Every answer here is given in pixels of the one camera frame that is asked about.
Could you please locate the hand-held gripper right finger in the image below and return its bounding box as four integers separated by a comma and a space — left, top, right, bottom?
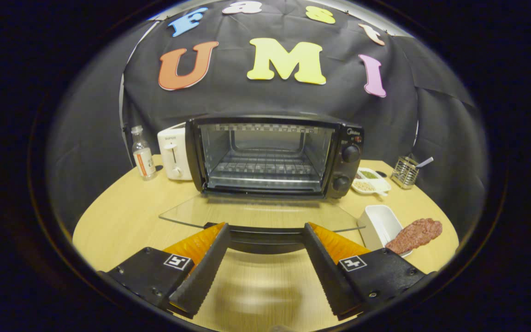
302, 222, 436, 322

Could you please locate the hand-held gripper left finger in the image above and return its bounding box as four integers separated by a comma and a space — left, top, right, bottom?
99, 222, 231, 319

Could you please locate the brown meat slice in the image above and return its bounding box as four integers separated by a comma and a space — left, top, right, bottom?
385, 218, 443, 255

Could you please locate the black toaster oven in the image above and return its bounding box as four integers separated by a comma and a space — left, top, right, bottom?
159, 115, 366, 255

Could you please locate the white pop-up toaster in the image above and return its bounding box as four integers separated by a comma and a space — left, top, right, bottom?
157, 122, 194, 181

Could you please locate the white rectangular dish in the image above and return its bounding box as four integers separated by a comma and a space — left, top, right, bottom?
357, 205, 413, 258

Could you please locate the white divided condiment dish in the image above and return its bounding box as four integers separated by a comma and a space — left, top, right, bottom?
351, 167, 392, 198

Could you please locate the metal mesh utensil holder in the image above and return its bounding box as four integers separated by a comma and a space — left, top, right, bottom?
391, 156, 419, 190

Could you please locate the clear bottle with orange label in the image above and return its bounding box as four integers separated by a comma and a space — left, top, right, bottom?
130, 125, 157, 181

